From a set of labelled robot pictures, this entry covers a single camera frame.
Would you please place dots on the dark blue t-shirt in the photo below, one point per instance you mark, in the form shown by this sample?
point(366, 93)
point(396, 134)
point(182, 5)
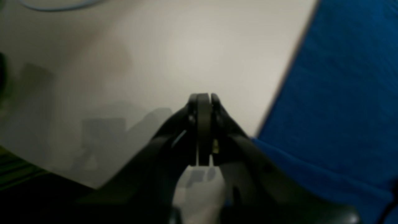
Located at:
point(334, 125)

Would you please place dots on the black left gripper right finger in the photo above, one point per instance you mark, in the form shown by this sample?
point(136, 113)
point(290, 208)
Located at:
point(256, 187)

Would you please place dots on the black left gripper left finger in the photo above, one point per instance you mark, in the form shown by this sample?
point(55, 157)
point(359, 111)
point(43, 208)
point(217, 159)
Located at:
point(142, 192)

